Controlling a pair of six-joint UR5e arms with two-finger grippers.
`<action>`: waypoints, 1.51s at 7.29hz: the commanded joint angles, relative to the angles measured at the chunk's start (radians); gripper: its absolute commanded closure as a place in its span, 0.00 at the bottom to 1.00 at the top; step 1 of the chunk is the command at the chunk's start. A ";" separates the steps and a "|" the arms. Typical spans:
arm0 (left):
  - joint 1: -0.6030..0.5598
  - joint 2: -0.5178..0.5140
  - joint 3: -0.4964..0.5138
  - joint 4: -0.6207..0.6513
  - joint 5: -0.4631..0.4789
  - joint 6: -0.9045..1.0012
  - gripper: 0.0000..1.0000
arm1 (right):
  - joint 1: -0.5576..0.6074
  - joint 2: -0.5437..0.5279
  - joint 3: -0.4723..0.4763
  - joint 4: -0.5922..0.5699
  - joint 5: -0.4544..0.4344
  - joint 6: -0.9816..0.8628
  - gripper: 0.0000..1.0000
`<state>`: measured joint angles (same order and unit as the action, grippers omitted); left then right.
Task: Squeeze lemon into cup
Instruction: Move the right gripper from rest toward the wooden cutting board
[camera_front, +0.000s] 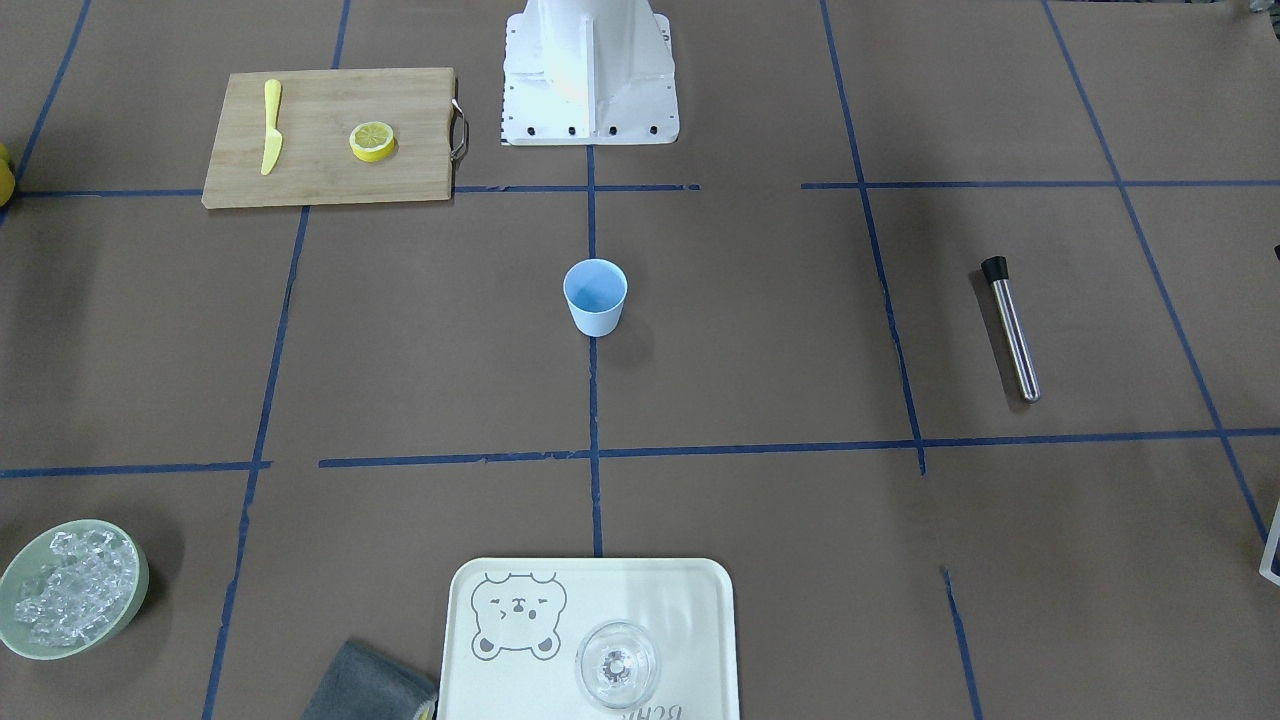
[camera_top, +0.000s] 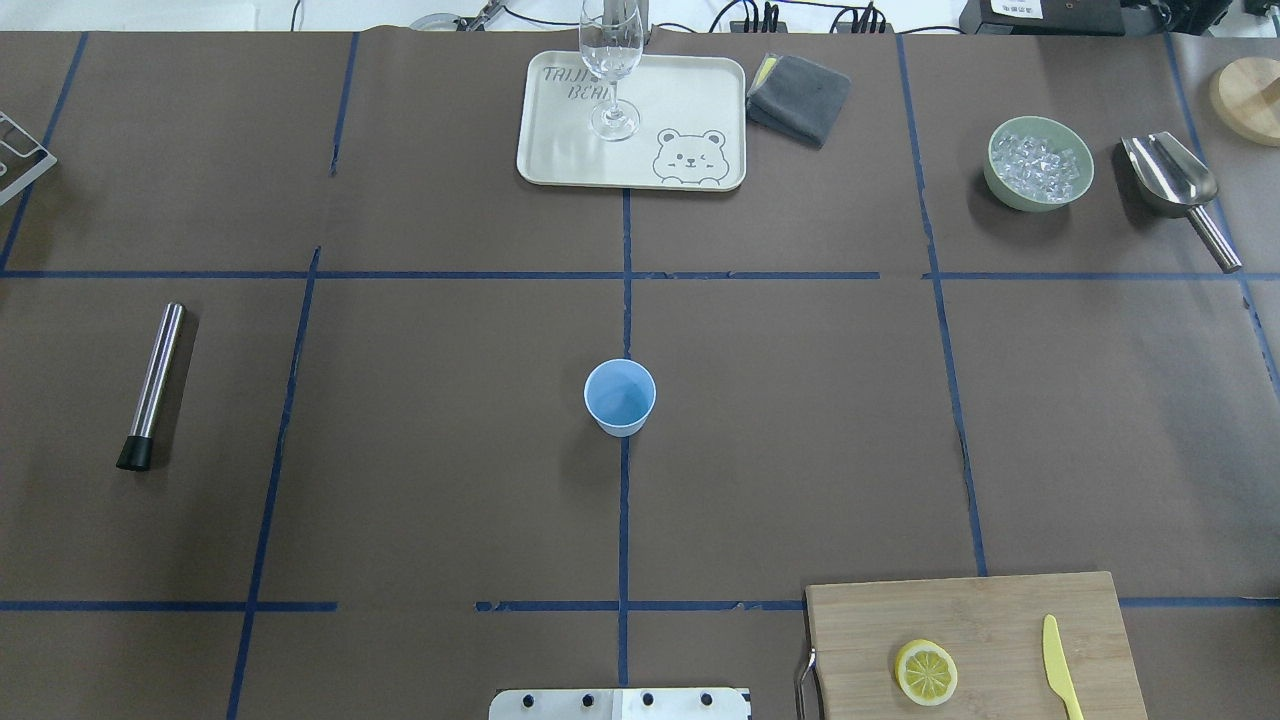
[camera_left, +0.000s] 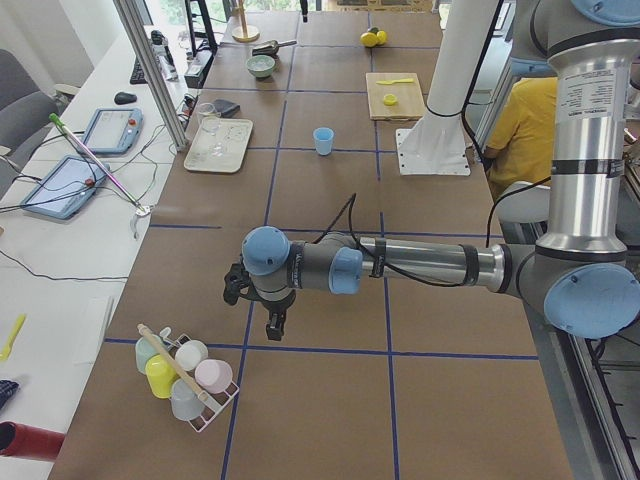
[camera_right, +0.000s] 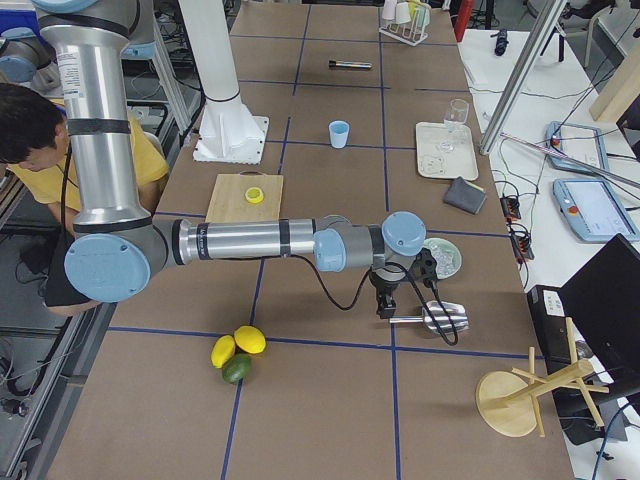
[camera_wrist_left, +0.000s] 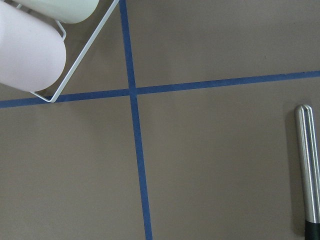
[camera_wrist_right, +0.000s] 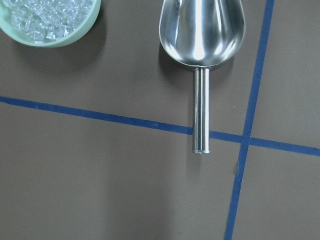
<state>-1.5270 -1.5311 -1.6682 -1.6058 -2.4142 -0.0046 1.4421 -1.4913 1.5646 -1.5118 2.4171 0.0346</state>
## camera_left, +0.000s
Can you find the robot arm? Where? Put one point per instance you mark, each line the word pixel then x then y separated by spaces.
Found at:
pixel 575 274

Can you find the clear wine glass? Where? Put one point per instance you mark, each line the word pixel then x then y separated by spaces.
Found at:
pixel 209 120

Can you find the person in yellow shirt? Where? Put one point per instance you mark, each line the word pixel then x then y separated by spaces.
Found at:
pixel 521 145

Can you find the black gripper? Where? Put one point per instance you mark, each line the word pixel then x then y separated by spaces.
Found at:
pixel 276 303

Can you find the yellow lemon slice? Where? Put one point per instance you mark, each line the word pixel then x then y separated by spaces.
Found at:
pixel 390 100

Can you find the steel ice scoop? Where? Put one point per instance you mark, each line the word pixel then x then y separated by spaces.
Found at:
pixel 271 48

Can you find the yellow plastic spatula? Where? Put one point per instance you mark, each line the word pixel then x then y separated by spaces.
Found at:
pixel 14 332

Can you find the mint green cup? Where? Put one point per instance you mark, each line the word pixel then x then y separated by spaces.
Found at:
pixel 144 351

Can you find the lower blue teach pendant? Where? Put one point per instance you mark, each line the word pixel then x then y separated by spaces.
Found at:
pixel 65 189

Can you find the light blue plastic cup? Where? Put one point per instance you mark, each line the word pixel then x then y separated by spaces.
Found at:
pixel 323 140

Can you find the grey office chair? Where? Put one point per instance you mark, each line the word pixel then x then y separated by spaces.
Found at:
pixel 25 110

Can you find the aluminium frame post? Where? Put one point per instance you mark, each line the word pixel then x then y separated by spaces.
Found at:
pixel 134 28

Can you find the wooden round stand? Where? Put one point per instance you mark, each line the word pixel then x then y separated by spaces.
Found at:
pixel 244 33

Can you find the wooden rack handle stick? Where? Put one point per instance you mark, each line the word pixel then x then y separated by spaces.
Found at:
pixel 149 335

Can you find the blue teach pendant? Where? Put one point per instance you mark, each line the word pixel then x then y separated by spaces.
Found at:
pixel 113 131
pixel 65 189

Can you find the whole lemons pile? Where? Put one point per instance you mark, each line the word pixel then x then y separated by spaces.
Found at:
pixel 373 37

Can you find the white chair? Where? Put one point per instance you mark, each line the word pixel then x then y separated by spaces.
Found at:
pixel 523 202

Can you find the black computer mouse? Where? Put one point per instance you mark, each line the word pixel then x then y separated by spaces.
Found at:
pixel 124 98

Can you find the grey blue cup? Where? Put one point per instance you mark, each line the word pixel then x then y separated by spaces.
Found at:
pixel 184 403

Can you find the black keyboard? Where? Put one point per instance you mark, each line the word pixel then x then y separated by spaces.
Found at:
pixel 137 76

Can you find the dark grey folded cloth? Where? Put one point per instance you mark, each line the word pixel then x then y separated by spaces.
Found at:
pixel 226 108

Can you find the bamboo cutting board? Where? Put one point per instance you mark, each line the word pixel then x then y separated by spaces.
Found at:
pixel 410 104

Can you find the upper blue teach pendant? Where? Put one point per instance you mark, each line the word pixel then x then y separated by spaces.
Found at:
pixel 113 131

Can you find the red cylinder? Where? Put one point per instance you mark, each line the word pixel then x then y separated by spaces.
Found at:
pixel 29 442

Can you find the green bowl of ice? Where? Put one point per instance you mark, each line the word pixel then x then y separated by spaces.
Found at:
pixel 260 66

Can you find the green tipped rod stand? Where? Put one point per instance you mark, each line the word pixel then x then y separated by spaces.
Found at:
pixel 141 211

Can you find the beige bear serving tray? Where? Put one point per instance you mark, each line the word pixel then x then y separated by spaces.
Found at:
pixel 234 134

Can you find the white wire cup rack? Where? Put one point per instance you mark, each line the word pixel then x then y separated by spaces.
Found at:
pixel 216 403

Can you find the yellow cup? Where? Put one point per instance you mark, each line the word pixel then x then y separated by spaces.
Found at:
pixel 160 376

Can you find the yellow plastic knife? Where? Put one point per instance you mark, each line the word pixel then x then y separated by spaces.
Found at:
pixel 388 82

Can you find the white cup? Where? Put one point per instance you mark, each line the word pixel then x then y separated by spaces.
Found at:
pixel 190 354

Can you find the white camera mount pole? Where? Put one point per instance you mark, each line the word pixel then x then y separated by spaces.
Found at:
pixel 436 144

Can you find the pink cup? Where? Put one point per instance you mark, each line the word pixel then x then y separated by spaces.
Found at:
pixel 215 376

